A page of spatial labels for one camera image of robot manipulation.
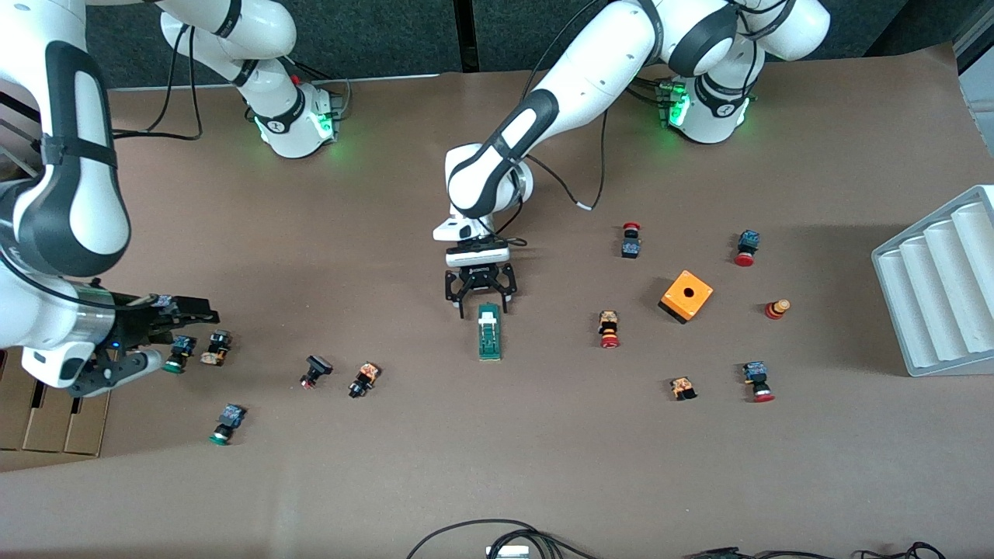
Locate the black pushbutton with orange block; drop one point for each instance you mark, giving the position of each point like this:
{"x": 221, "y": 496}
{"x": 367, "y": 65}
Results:
{"x": 363, "y": 379}

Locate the orange black contact block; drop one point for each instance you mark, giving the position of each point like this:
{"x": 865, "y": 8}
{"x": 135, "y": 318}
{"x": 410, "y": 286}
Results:
{"x": 682, "y": 387}

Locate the red yellow mushroom button head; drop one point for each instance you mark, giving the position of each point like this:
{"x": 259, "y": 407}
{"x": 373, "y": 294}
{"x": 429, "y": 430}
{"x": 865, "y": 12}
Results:
{"x": 776, "y": 309}

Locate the grey ribbed tray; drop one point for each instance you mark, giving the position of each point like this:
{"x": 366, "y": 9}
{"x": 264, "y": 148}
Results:
{"x": 940, "y": 295}

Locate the black square pushbutton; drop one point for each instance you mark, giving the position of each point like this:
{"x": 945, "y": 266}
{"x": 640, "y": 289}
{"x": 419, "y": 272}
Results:
{"x": 315, "y": 370}

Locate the brown paper table cover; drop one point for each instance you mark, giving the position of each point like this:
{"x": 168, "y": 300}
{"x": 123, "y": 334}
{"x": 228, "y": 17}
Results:
{"x": 497, "y": 466}

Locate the red pushbutton with orange block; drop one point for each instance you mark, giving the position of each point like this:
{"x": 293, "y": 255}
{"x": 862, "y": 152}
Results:
{"x": 609, "y": 328}

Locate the silver connector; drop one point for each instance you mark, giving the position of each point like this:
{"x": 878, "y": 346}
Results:
{"x": 507, "y": 552}

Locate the grey side cabinet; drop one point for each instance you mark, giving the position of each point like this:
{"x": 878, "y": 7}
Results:
{"x": 980, "y": 54}

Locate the black vertical post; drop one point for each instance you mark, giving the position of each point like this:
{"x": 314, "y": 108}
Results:
{"x": 466, "y": 35}

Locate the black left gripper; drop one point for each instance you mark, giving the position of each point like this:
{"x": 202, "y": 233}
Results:
{"x": 477, "y": 275}

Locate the brown cardboard box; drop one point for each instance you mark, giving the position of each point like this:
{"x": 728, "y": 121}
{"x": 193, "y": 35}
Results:
{"x": 46, "y": 427}

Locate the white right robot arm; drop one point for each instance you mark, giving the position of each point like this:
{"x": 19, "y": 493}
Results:
{"x": 70, "y": 194}

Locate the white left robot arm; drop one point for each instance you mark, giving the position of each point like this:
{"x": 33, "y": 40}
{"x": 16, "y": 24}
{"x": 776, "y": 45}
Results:
{"x": 590, "y": 62}

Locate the grey side rack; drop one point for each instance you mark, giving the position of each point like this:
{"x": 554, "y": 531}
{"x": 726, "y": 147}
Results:
{"x": 15, "y": 147}

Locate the red pushbutton with blue block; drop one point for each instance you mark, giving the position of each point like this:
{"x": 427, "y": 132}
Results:
{"x": 757, "y": 381}
{"x": 630, "y": 240}
{"x": 747, "y": 248}

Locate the green rail with white clip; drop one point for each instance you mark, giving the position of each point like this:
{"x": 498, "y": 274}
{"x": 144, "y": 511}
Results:
{"x": 489, "y": 334}

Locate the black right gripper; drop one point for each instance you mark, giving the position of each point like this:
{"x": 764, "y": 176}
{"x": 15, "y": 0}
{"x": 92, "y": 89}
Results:
{"x": 133, "y": 320}

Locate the black pushbutton with beige block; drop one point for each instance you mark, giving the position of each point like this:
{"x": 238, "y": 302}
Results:
{"x": 216, "y": 347}

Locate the orange button enclosure box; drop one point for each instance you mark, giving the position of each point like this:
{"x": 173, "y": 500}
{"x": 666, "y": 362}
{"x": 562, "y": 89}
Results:
{"x": 686, "y": 296}

